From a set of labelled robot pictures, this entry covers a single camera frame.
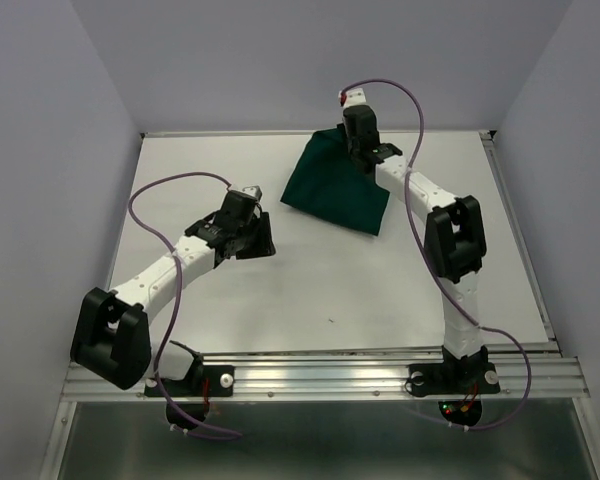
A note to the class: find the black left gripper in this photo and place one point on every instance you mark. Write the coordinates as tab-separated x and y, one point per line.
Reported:
264	246

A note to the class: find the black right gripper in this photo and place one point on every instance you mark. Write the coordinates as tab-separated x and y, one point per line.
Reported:
342	125

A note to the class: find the green surgical drape cloth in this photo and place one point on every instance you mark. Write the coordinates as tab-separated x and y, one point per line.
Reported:
326	185

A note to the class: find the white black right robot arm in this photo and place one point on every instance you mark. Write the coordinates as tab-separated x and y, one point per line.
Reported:
454	246

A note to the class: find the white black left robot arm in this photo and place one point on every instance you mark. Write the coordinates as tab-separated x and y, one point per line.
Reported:
112	337

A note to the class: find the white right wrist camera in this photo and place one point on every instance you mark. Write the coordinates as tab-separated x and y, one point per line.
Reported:
352	97

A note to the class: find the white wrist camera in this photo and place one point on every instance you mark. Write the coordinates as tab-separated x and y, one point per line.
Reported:
352	97
253	191

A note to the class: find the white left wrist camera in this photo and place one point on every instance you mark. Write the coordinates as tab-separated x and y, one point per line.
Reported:
253	191

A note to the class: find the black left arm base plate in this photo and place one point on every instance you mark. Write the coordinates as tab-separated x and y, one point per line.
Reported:
206	380

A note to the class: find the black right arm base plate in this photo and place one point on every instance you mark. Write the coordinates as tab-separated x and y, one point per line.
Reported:
444	380

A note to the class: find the aluminium front rail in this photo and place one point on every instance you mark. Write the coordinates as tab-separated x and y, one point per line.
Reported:
362	376

